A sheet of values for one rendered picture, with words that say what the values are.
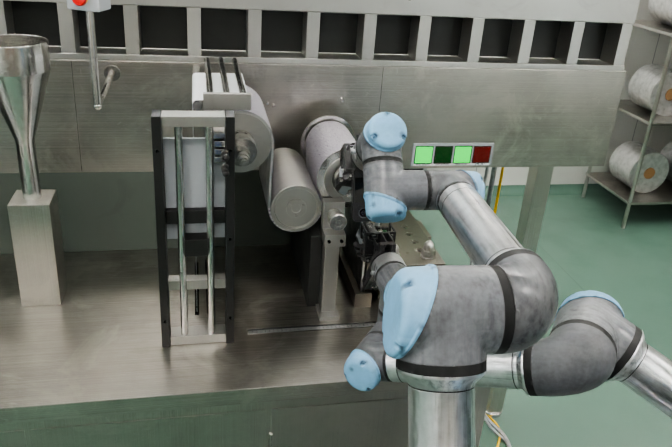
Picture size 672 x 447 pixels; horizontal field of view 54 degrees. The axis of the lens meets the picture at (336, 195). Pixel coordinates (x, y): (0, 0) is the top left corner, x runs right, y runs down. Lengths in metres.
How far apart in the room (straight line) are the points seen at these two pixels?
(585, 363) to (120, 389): 0.90
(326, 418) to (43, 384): 0.60
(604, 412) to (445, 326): 2.26
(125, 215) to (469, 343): 1.27
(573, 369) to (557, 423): 1.74
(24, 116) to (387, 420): 1.05
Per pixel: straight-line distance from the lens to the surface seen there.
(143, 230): 1.94
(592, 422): 2.99
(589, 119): 2.14
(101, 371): 1.53
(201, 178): 1.40
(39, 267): 1.72
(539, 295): 0.88
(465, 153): 1.99
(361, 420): 1.60
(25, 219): 1.66
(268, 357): 1.53
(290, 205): 1.55
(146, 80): 1.78
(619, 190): 4.87
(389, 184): 1.19
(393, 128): 1.20
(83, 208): 1.93
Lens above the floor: 1.84
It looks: 24 degrees down
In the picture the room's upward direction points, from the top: 4 degrees clockwise
